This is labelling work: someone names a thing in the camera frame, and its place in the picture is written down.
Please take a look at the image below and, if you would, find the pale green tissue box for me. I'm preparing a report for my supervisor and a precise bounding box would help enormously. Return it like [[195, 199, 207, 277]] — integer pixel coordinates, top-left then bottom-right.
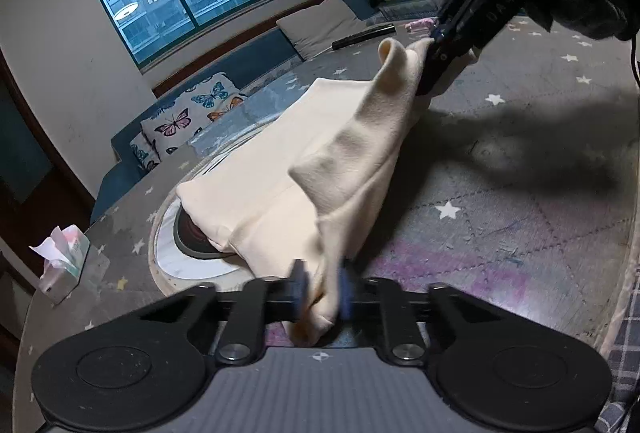
[[42, 227, 92, 305]]

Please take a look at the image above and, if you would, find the small butterfly print cushion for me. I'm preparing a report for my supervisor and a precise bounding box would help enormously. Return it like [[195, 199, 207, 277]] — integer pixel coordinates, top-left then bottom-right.
[[129, 132, 162, 175]]

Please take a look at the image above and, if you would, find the dark wooden door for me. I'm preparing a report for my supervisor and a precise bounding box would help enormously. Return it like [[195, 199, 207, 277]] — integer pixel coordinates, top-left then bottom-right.
[[0, 50, 97, 236]]

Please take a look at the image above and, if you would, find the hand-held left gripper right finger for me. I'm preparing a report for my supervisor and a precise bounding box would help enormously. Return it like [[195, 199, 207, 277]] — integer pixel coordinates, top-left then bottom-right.
[[339, 262, 507, 364]]

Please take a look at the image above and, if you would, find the round black induction cooktop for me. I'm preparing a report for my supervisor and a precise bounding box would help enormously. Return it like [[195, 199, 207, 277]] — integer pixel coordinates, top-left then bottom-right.
[[172, 207, 242, 260]]

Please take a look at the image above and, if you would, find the white tissue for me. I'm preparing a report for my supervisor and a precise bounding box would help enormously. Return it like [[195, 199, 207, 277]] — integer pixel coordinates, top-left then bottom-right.
[[29, 225, 72, 270]]

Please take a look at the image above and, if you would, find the black cable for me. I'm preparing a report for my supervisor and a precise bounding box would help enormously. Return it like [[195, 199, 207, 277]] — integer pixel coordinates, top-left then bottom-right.
[[630, 33, 640, 90]]

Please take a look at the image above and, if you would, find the blue sofa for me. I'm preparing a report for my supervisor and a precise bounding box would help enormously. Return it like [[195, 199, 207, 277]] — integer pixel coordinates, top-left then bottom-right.
[[90, 0, 437, 227]]

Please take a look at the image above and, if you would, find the black remote control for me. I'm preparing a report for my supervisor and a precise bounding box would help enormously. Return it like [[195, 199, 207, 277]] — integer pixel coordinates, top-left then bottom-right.
[[331, 24, 397, 51]]

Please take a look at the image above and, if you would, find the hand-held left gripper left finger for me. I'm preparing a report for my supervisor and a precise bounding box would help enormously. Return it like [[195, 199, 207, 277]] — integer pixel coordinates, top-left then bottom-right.
[[129, 259, 310, 365]]

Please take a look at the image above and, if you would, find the cream sweatshirt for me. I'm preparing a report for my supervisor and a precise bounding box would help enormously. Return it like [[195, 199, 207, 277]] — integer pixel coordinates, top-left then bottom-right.
[[176, 36, 479, 348]]

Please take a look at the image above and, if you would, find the person's plaid clothing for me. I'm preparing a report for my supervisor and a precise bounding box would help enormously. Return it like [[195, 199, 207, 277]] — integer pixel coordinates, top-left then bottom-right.
[[596, 263, 640, 433]]

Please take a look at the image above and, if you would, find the small pink toy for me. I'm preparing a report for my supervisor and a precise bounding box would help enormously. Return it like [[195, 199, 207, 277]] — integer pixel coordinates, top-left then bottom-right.
[[405, 16, 436, 34]]

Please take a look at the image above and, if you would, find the large butterfly print cushion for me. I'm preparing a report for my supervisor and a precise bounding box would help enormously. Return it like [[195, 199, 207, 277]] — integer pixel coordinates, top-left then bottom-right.
[[141, 72, 248, 162]]

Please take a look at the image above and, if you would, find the round lazy susan plate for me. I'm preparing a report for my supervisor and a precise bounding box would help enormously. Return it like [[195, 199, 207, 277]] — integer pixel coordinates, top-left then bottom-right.
[[148, 132, 266, 300]]

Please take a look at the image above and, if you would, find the plain beige cushion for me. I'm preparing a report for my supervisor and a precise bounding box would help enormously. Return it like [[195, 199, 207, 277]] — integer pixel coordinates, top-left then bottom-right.
[[276, 0, 362, 62]]

